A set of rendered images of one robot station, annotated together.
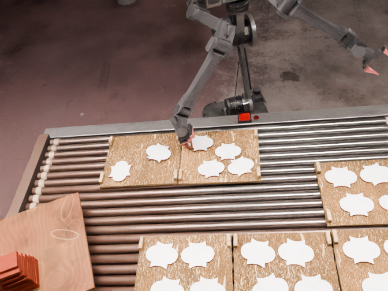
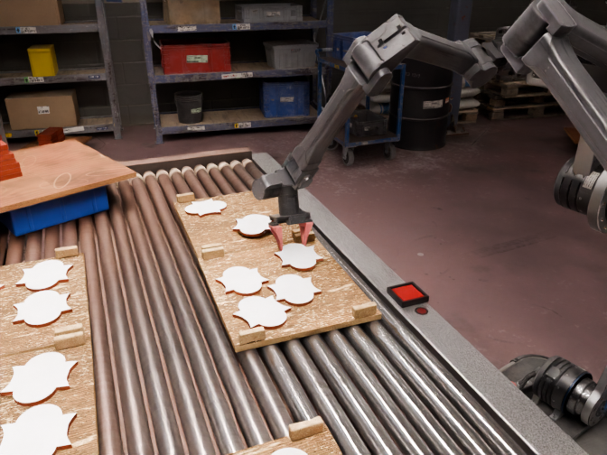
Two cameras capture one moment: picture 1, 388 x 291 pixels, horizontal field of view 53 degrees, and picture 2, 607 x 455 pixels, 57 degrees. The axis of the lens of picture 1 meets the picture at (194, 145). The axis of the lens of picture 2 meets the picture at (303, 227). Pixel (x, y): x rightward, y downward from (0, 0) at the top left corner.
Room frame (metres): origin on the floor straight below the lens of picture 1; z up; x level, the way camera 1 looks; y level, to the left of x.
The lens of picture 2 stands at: (0.72, -1.16, 1.68)
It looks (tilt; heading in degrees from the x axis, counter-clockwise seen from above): 26 degrees down; 58
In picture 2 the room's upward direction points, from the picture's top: straight up
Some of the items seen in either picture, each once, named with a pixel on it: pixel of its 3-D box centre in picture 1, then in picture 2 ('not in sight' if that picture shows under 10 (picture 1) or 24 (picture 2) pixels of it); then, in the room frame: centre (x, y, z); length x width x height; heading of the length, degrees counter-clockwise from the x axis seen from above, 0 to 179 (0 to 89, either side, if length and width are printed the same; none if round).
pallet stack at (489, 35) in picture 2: not in sight; (527, 73); (6.49, 3.04, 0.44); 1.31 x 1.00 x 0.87; 163
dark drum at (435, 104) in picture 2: not in sight; (419, 97); (4.55, 2.78, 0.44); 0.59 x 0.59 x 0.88
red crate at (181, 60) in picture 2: not in sight; (194, 55); (2.87, 4.26, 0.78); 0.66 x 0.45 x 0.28; 163
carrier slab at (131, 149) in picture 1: (142, 159); (239, 220); (1.40, 0.29, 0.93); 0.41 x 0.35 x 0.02; 79
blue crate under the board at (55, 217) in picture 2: not in sight; (44, 194); (0.91, 0.73, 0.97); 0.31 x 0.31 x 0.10; 11
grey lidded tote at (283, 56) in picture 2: not in sight; (290, 54); (3.80, 3.95, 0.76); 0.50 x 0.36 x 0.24; 169
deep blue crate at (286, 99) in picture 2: not in sight; (284, 95); (3.75, 4.01, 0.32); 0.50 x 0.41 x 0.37; 159
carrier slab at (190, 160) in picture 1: (219, 156); (282, 286); (1.32, -0.12, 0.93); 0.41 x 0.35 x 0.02; 78
